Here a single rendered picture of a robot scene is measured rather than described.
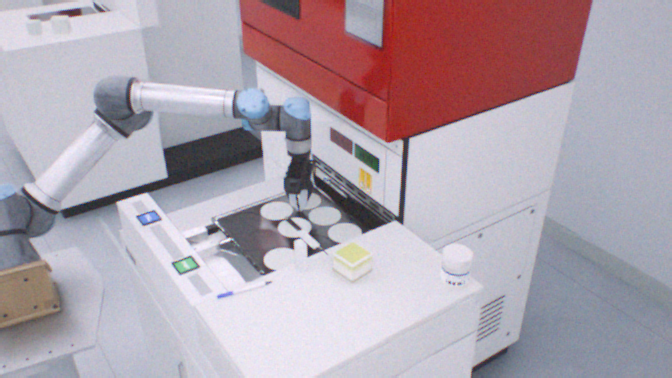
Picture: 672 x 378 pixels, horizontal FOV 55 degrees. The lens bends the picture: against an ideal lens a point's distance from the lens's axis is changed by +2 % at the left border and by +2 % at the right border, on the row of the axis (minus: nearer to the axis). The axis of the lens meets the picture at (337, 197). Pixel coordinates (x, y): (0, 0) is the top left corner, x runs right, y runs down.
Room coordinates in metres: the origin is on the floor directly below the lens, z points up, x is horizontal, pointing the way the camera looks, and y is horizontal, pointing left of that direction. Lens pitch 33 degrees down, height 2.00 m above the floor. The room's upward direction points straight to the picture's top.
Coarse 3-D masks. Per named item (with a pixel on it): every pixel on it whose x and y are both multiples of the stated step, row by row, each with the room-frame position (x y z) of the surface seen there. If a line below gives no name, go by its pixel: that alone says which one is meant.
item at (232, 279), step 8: (200, 240) 1.48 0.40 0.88; (208, 256) 1.41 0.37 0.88; (216, 256) 1.41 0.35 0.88; (208, 264) 1.37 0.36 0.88; (216, 264) 1.37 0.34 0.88; (224, 264) 1.37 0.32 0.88; (216, 272) 1.34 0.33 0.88; (224, 272) 1.34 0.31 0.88; (232, 272) 1.34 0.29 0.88; (224, 280) 1.31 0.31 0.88; (232, 280) 1.30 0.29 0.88; (240, 280) 1.30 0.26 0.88; (232, 288) 1.27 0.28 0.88
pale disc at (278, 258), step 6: (270, 252) 1.40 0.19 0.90; (276, 252) 1.40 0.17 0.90; (282, 252) 1.40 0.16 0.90; (288, 252) 1.40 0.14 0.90; (264, 258) 1.38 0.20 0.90; (270, 258) 1.37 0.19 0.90; (276, 258) 1.37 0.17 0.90; (282, 258) 1.37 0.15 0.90; (288, 258) 1.37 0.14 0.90; (294, 258) 1.37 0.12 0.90; (270, 264) 1.35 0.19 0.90; (276, 264) 1.35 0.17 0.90; (282, 264) 1.35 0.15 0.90; (288, 264) 1.35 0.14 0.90
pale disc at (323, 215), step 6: (312, 210) 1.61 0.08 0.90; (318, 210) 1.61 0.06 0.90; (324, 210) 1.61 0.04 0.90; (330, 210) 1.61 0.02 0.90; (336, 210) 1.61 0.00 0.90; (312, 216) 1.58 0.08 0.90; (318, 216) 1.58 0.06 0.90; (324, 216) 1.58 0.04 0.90; (330, 216) 1.58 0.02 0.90; (336, 216) 1.58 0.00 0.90; (318, 222) 1.55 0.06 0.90; (324, 222) 1.55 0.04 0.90; (330, 222) 1.55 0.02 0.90
